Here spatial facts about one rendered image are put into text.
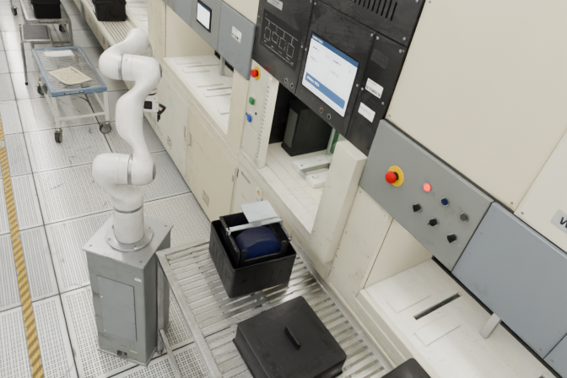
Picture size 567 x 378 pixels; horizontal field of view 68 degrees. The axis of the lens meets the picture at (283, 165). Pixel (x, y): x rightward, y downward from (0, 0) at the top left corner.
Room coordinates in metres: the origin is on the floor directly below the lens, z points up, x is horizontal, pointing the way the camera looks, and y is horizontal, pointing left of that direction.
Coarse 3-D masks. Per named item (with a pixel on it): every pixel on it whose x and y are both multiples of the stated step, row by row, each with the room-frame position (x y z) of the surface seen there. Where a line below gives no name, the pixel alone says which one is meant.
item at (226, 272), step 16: (224, 256) 1.13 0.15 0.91; (288, 256) 1.18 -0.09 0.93; (224, 272) 1.12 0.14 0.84; (240, 272) 1.07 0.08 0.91; (256, 272) 1.11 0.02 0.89; (272, 272) 1.15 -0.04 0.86; (288, 272) 1.19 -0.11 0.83; (224, 288) 1.10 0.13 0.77; (240, 288) 1.08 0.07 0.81; (256, 288) 1.12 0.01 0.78
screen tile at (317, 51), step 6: (312, 42) 1.61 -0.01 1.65; (312, 48) 1.61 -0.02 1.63; (318, 48) 1.58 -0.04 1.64; (312, 54) 1.60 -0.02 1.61; (318, 54) 1.58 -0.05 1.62; (324, 54) 1.55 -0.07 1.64; (330, 54) 1.52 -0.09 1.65; (324, 60) 1.54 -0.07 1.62; (312, 66) 1.59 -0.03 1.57; (318, 66) 1.56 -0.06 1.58; (324, 66) 1.54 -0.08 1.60; (312, 72) 1.58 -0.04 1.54; (318, 72) 1.56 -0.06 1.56; (324, 72) 1.53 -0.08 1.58; (324, 78) 1.52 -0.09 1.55
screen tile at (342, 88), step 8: (336, 64) 1.49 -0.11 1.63; (344, 64) 1.45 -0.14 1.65; (344, 72) 1.45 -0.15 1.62; (352, 72) 1.42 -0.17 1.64; (328, 80) 1.50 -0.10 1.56; (336, 80) 1.47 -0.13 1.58; (344, 80) 1.44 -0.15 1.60; (336, 88) 1.46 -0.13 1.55; (344, 88) 1.43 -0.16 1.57; (344, 96) 1.42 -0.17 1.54
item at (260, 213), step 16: (256, 208) 1.25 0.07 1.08; (272, 208) 1.27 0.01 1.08; (224, 224) 1.23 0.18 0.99; (240, 224) 1.32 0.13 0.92; (256, 224) 1.23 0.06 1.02; (272, 224) 1.33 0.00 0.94; (224, 240) 1.23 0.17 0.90; (288, 240) 1.22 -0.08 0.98; (240, 256) 1.12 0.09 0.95; (272, 256) 1.18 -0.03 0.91
